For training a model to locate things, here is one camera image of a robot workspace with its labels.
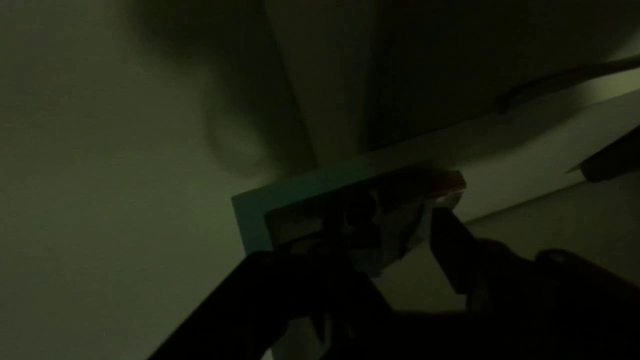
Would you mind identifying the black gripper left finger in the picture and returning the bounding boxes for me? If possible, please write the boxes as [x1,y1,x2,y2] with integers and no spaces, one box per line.
[148,191,404,360]

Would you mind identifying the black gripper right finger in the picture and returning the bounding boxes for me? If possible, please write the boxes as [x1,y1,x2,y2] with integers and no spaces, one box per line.
[428,205,640,360]

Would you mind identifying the teal framed box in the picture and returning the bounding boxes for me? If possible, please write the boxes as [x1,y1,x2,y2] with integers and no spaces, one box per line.
[230,163,468,283]

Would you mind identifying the white closet shelf unit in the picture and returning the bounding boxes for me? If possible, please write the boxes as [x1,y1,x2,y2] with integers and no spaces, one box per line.
[263,0,640,317]

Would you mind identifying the dark flat object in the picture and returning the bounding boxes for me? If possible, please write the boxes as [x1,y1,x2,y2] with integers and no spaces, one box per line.
[565,127,640,186]

